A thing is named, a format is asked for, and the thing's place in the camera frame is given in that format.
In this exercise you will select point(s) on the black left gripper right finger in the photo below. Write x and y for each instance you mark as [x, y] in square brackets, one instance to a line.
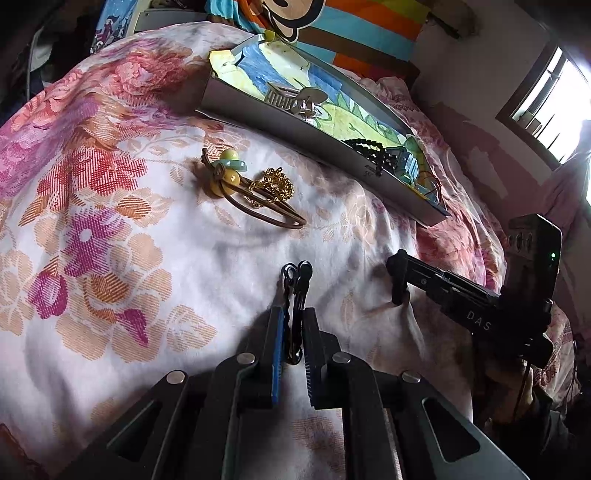
[319, 347]

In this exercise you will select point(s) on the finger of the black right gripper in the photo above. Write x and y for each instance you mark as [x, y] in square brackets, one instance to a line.
[441, 286]

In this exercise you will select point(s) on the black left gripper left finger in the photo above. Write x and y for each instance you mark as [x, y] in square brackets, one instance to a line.
[261, 386]

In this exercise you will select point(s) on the black hair pin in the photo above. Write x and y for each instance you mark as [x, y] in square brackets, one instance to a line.
[295, 280]

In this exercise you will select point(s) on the blue wrist watch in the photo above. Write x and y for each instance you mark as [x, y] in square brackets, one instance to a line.
[406, 166]

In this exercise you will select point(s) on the grey hair claw clip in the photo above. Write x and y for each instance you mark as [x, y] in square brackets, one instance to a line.
[301, 103]

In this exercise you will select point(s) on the person's right hand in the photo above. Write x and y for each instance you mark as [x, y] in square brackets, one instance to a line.
[511, 391]

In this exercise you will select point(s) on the pink window curtain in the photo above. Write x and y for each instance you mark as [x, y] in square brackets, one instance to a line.
[565, 191]

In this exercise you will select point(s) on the pink floral bed quilt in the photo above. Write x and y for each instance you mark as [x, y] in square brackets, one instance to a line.
[121, 261]

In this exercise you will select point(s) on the brown elastic hair band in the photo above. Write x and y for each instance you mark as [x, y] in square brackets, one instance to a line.
[261, 205]

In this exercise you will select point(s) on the barred window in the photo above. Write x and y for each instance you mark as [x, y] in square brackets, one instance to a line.
[549, 107]

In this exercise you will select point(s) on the grey tray with dinosaur towel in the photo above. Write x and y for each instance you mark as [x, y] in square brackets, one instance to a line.
[353, 131]

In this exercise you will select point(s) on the striped monkey blanket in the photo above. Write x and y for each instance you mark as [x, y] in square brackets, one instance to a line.
[374, 39]

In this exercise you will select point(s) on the blue dotted wardrobe curtain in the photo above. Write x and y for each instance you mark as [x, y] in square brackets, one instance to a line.
[113, 23]

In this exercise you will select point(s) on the gold chain jewelry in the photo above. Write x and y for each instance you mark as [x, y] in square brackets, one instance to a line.
[275, 182]

